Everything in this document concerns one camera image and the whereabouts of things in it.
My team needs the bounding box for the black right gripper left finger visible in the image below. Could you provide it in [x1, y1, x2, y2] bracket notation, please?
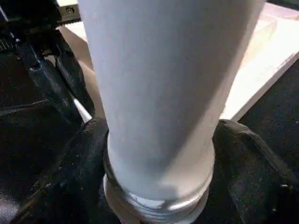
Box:
[14, 117, 110, 224]

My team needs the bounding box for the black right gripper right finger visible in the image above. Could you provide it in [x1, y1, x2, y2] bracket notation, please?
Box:
[209, 119, 299, 224]

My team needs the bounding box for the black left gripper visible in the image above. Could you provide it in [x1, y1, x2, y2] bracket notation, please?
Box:
[0, 0, 97, 126]

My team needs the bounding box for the white plastic table leg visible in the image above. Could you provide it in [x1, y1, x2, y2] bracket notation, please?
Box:
[78, 0, 267, 221]

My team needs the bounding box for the white plastic table top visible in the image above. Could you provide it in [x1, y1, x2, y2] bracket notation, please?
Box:
[56, 0, 299, 224]

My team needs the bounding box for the black work mat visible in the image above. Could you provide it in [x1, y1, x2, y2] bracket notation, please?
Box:
[0, 44, 299, 224]

